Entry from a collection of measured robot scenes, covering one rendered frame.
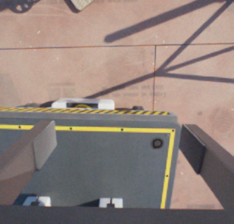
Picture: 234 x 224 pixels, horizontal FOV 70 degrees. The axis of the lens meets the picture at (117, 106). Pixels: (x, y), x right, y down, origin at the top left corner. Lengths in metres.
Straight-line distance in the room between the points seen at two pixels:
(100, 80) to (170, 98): 0.36
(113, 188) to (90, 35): 0.63
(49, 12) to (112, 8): 0.27
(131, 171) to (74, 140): 0.22
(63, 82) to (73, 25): 0.26
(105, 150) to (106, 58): 0.43
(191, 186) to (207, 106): 0.49
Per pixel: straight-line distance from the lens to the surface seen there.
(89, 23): 0.82
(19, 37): 0.92
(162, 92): 0.85
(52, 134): 0.16
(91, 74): 0.81
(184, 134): 0.16
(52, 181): 0.67
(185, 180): 1.13
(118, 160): 0.58
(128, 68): 0.81
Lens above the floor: 0.80
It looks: 73 degrees down
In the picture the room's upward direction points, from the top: 180 degrees clockwise
